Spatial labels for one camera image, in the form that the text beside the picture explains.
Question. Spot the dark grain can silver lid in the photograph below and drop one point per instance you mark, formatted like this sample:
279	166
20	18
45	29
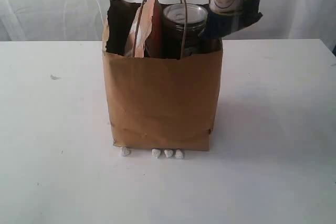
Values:
183	26

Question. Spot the brown kraft stand-up pouch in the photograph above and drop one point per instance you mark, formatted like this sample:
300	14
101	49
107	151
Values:
145	35

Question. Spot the black rice vacuum pack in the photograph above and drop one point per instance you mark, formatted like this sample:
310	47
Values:
228	16

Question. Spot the brown paper bag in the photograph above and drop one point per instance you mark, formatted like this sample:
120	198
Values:
157	103

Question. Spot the white backdrop curtain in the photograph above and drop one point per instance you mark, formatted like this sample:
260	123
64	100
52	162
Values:
23	20

